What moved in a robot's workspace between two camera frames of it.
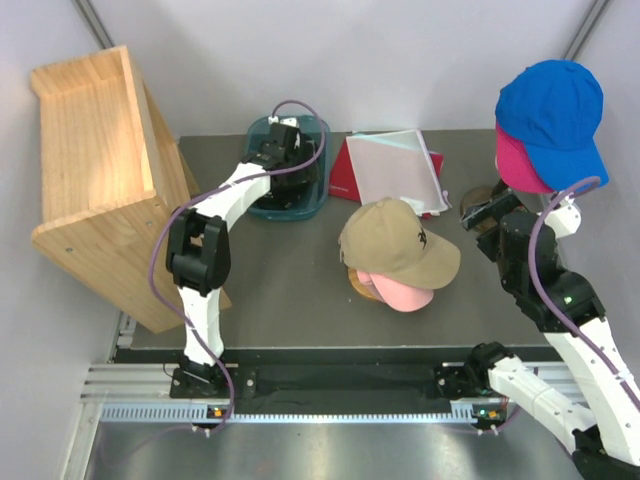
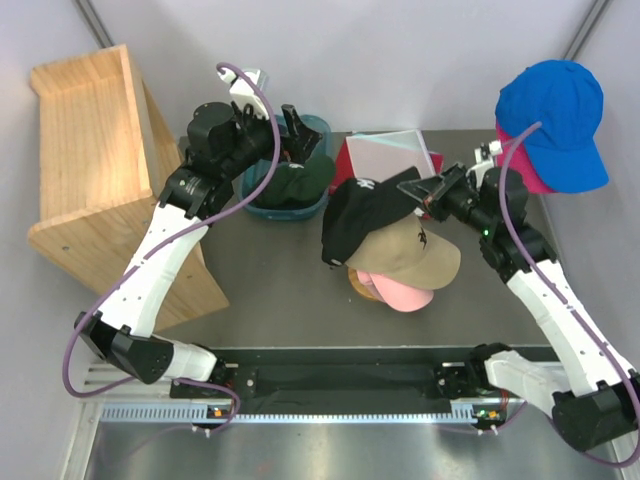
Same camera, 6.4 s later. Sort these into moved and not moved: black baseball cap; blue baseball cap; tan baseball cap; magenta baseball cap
Moved: black baseball cap
Not moved: blue baseball cap; tan baseball cap; magenta baseball cap
